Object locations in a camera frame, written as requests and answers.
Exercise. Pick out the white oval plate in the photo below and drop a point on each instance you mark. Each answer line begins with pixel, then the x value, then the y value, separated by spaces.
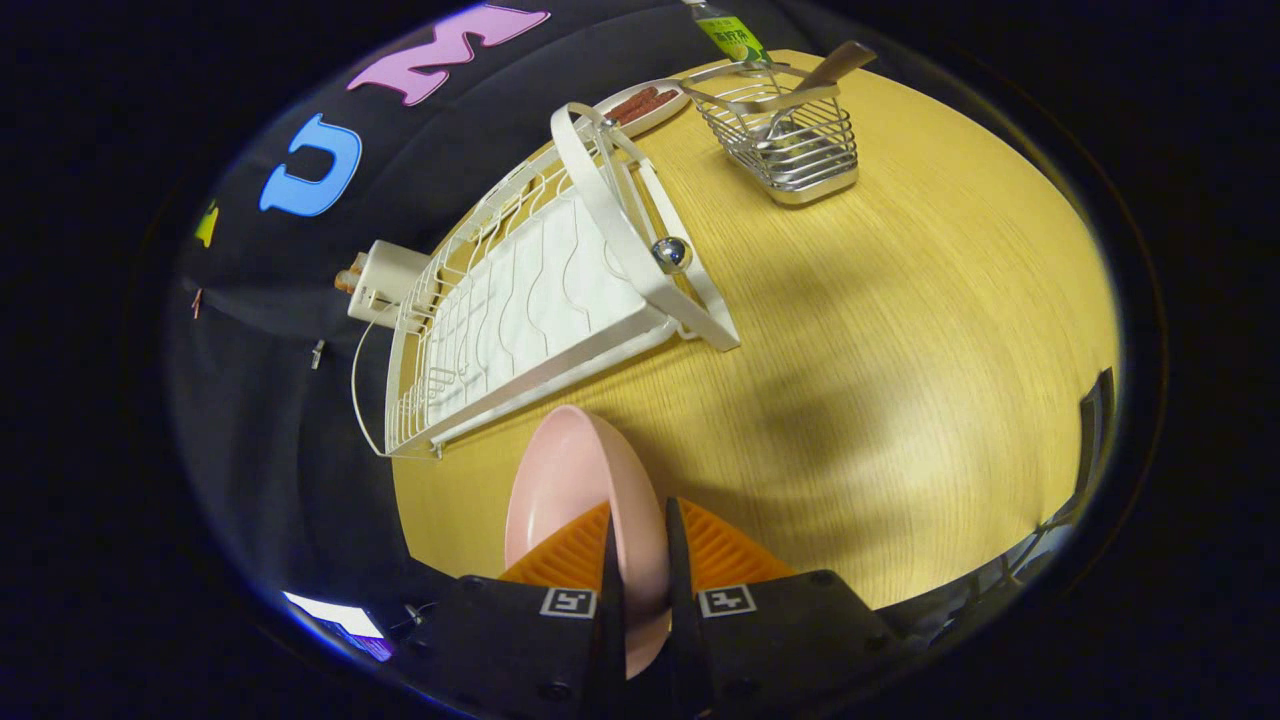
pixel 660 115

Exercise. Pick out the green label drink bottle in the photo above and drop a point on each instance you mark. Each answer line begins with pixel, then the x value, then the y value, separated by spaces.
pixel 730 35

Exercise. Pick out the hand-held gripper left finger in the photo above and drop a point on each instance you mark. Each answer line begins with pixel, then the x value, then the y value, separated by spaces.
pixel 520 650

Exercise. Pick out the black backdrop cloth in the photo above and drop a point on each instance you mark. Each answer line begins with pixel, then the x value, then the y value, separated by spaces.
pixel 270 420

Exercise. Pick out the lit monitor screen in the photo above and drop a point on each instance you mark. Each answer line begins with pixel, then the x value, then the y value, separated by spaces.
pixel 335 618

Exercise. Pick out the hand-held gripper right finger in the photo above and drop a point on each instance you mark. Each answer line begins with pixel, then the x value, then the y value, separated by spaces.
pixel 780 640

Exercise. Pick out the pink plate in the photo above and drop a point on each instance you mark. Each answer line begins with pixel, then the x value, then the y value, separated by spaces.
pixel 570 480

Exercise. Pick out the white toaster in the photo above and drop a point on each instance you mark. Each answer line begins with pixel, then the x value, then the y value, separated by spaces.
pixel 390 280

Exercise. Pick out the toast slice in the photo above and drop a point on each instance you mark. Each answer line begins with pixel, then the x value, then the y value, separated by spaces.
pixel 346 280

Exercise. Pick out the silver clip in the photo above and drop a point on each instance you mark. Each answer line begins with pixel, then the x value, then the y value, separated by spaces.
pixel 317 353

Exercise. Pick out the red sausage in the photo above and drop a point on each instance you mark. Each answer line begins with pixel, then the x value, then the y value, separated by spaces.
pixel 655 105
pixel 630 100

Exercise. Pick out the pink clip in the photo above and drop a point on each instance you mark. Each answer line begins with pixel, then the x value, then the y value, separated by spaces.
pixel 196 301

